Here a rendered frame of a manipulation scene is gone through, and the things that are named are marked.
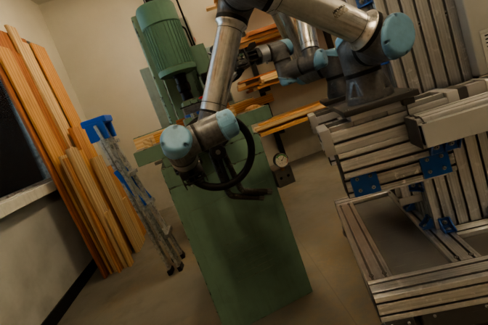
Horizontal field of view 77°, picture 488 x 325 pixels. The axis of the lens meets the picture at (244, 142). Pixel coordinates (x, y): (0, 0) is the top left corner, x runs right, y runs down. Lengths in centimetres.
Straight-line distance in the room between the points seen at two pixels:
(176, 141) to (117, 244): 210
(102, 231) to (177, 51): 173
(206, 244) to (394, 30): 104
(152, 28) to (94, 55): 267
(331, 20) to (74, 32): 358
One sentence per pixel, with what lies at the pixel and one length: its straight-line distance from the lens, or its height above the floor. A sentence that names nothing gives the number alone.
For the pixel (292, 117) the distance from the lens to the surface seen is 343.
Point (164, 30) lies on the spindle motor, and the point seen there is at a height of 134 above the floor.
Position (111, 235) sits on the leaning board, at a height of 29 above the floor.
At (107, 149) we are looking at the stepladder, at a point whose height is 94.
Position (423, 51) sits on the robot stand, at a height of 91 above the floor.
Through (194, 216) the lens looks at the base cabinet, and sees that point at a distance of 134.
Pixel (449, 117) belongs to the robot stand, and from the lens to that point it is 100.
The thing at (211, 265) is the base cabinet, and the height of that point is 33.
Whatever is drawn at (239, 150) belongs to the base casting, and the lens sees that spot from 132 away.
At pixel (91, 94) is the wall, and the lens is 404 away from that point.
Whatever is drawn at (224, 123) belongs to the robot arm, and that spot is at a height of 92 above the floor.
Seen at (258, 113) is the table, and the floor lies 88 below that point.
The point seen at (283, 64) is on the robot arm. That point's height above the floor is 104.
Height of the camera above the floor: 96
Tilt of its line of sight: 8 degrees down
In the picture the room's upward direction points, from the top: 19 degrees counter-clockwise
